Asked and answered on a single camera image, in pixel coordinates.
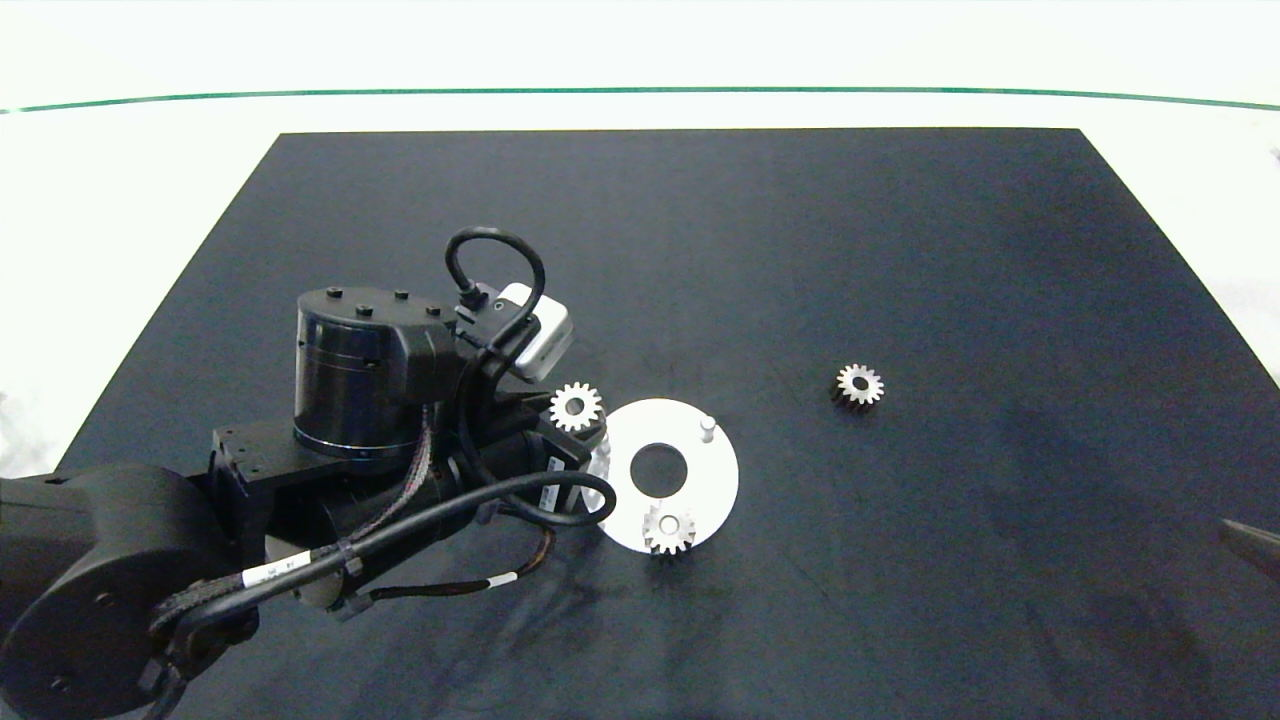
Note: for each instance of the small steel planetary gear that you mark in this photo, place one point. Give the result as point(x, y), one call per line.
point(871, 386)
point(587, 408)
point(680, 533)

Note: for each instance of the round white carrier plate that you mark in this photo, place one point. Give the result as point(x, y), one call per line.
point(716, 482)

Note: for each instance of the silver boxy wrist camera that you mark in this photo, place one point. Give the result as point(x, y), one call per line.
point(540, 335)

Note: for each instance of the dark mat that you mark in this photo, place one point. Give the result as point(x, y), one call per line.
point(900, 250)

